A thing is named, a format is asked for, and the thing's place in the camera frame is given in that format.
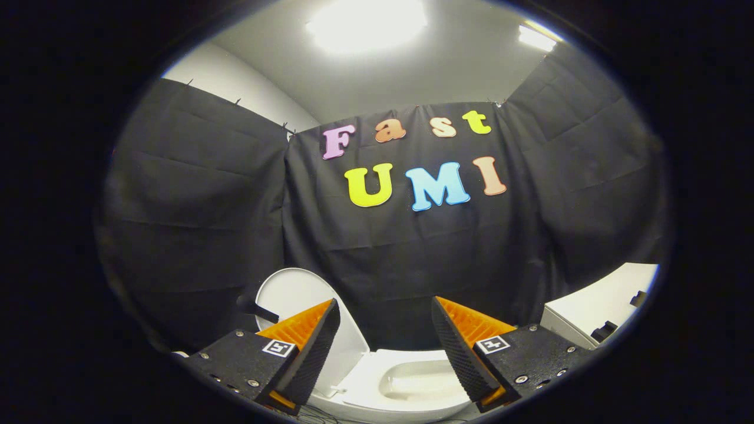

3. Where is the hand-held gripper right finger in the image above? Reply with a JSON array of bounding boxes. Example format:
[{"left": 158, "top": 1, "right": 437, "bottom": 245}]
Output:
[{"left": 431, "top": 296, "right": 594, "bottom": 414}]

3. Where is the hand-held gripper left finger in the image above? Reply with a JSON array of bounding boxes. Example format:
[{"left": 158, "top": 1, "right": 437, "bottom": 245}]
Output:
[{"left": 184, "top": 297, "right": 342, "bottom": 416}]

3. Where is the white toilet seat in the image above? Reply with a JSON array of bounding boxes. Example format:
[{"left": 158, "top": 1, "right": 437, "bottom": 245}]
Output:
[{"left": 345, "top": 349, "right": 472, "bottom": 416}]

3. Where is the black backdrop cloth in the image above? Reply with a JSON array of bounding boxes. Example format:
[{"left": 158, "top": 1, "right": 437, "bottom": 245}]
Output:
[{"left": 94, "top": 44, "right": 669, "bottom": 354}]

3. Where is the white drawer cabinet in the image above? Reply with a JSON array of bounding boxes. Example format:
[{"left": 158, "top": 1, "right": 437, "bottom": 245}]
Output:
[{"left": 539, "top": 262, "right": 659, "bottom": 351}]

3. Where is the small ceiling light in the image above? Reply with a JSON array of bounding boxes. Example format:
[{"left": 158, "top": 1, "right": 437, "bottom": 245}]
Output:
[{"left": 518, "top": 24, "right": 557, "bottom": 52}]

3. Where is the large ceiling light panel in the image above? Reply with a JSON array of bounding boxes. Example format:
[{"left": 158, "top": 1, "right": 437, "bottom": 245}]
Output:
[{"left": 306, "top": 0, "right": 428, "bottom": 54}]

